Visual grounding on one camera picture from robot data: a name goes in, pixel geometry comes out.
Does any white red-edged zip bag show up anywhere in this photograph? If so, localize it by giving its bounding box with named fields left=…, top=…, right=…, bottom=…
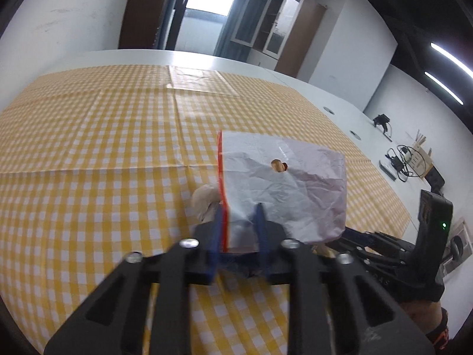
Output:
left=217, top=131, right=347, bottom=252

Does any black office chair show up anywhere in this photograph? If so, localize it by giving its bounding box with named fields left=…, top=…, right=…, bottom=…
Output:
left=425, top=166, right=445, bottom=196

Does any yellow checkered tablecloth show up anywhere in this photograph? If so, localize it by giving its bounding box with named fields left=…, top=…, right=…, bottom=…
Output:
left=1, top=65, right=411, bottom=351

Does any brown glass-door cabinet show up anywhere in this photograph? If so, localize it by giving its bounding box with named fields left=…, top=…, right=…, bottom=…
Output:
left=231, top=0, right=326, bottom=78

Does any dark wooden wardrobe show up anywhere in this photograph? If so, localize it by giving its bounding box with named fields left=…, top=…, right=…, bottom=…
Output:
left=118, top=0, right=165, bottom=49

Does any black cables and charger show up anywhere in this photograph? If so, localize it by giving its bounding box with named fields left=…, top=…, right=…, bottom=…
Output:
left=372, top=113, right=419, bottom=183

